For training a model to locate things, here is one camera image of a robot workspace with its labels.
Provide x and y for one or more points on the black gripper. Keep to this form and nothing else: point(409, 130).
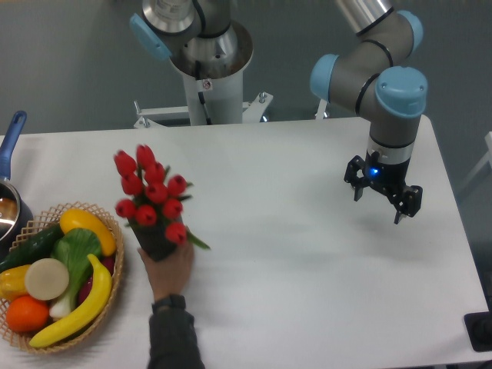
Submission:
point(385, 171)

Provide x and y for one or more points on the red tulip bouquet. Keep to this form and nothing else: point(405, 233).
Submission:
point(153, 196)

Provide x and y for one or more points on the black vase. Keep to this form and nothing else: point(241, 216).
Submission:
point(153, 241)

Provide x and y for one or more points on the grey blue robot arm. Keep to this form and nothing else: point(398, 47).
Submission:
point(372, 82)

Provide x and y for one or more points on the second grey robot arm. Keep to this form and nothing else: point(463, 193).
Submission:
point(164, 27)

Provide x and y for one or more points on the dark grey sleeved forearm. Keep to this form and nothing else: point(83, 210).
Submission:
point(173, 340)

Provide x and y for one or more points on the person's hand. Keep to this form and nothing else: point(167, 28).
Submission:
point(170, 275)

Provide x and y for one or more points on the black device at edge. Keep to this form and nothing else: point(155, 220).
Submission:
point(478, 327)

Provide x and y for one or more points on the black wristwatch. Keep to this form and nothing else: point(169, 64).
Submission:
point(171, 301)

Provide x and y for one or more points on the yellow banana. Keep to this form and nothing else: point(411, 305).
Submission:
point(84, 314)

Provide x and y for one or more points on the green bok choy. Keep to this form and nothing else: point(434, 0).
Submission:
point(72, 250)

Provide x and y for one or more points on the purple eggplant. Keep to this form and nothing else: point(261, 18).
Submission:
point(109, 263)

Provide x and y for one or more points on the woven wicker basket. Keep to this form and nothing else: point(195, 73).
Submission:
point(117, 250)

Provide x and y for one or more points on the beige round slice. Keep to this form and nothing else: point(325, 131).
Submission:
point(46, 279)

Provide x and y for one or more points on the green cucumber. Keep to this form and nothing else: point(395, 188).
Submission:
point(38, 246)

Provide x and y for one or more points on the orange fruit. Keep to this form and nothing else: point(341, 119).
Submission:
point(26, 314)

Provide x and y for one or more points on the yellow bell pepper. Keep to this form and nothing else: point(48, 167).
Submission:
point(13, 283)

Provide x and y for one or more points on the white frame at right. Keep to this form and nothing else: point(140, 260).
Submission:
point(477, 174)

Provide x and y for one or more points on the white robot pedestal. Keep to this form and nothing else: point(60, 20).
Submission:
point(212, 72)

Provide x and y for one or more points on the blue handled saucepan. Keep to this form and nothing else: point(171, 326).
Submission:
point(15, 213)

